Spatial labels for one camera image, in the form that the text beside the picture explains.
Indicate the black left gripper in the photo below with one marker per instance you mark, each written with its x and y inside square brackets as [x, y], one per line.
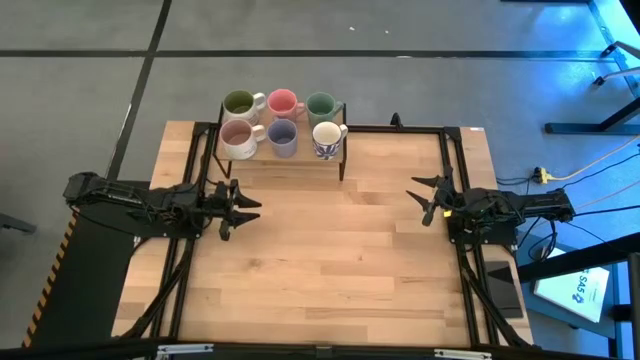
[217, 205]

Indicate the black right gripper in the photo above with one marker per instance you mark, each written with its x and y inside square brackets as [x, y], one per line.
[465, 207]

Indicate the white mug mauve inside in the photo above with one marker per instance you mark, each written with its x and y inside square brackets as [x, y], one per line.
[239, 137]

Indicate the lavender mug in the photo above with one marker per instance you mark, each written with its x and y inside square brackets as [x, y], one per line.
[282, 137]

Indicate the white mug olive inside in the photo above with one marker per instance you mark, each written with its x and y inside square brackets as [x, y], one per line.
[240, 102]

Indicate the white blue floral mug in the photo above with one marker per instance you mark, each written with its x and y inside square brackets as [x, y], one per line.
[327, 135]

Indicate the pink mug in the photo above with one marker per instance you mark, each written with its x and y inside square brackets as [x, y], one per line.
[282, 102]

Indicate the teal green mug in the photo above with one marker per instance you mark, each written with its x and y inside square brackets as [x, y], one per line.
[321, 106]

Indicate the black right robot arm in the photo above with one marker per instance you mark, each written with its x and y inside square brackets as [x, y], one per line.
[540, 202]

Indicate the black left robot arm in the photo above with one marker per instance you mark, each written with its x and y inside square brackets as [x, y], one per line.
[115, 192]

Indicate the small white label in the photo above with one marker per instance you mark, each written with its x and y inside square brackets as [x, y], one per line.
[476, 129]

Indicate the wooden shelf black legs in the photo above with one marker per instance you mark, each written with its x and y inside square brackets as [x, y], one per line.
[305, 152]

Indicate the yellow power plug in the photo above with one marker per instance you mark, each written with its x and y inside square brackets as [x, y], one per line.
[541, 175]

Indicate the black tablet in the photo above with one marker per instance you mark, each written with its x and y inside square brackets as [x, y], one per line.
[502, 290]

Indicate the black crossbar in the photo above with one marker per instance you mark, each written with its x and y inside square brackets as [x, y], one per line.
[275, 353]

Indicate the black slanted beam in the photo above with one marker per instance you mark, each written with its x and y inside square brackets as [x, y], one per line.
[575, 259]

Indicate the black mat hazard stripe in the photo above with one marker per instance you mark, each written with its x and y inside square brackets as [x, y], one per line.
[90, 280]

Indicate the black desk foot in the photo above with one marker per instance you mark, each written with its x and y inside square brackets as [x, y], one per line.
[590, 128]

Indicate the white printed sign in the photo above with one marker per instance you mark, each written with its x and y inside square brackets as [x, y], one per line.
[570, 292]

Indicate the grey chair base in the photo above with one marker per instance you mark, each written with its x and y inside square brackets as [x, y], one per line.
[617, 74]

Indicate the dark metal stand foot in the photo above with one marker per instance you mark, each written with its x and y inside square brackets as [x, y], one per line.
[17, 223]

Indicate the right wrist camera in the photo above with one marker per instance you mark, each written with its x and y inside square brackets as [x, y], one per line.
[429, 217]

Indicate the black aluminium table frame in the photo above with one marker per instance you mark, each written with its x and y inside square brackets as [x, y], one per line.
[448, 150]

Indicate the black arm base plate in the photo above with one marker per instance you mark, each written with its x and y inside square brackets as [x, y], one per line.
[505, 240]
[150, 231]

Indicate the silver metal bracket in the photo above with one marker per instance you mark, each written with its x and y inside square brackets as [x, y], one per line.
[185, 348]
[462, 354]

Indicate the black upright post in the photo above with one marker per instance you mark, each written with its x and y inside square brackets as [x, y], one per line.
[634, 300]

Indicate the blue-lit metal rail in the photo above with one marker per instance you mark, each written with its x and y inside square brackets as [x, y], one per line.
[611, 40]

